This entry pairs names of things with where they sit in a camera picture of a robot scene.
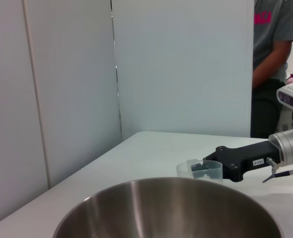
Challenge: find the person left hand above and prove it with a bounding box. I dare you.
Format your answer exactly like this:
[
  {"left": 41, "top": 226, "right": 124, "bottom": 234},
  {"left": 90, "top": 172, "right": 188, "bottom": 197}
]
[{"left": 252, "top": 67, "right": 264, "bottom": 89}]

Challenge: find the white partition panel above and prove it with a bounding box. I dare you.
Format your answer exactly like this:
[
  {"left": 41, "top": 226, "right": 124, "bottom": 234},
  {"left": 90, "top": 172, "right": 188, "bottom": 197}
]
[
  {"left": 0, "top": 0, "right": 50, "bottom": 229},
  {"left": 23, "top": 0, "right": 124, "bottom": 191},
  {"left": 111, "top": 0, "right": 255, "bottom": 138}
]

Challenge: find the grey right arm cable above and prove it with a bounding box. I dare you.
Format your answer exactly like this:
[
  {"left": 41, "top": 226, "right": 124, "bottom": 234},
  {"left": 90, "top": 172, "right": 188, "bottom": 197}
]
[{"left": 262, "top": 157, "right": 293, "bottom": 183}]

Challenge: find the stainless steel mixing bowl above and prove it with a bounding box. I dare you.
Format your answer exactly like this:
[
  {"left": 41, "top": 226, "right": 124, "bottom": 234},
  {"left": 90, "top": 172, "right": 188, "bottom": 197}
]
[{"left": 52, "top": 177, "right": 285, "bottom": 238}]

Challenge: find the clear plastic measuring cup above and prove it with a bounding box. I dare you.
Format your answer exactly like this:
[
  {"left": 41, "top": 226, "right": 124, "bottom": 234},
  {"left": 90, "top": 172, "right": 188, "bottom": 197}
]
[{"left": 176, "top": 160, "right": 223, "bottom": 184}]

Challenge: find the person in grey t-shirt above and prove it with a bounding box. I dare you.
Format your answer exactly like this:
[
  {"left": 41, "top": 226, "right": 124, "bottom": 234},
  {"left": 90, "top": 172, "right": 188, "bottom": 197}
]
[{"left": 250, "top": 0, "right": 293, "bottom": 139}]

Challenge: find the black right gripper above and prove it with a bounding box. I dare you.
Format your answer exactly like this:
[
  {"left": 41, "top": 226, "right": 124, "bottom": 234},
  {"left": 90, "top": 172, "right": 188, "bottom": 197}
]
[{"left": 190, "top": 140, "right": 283, "bottom": 183}]

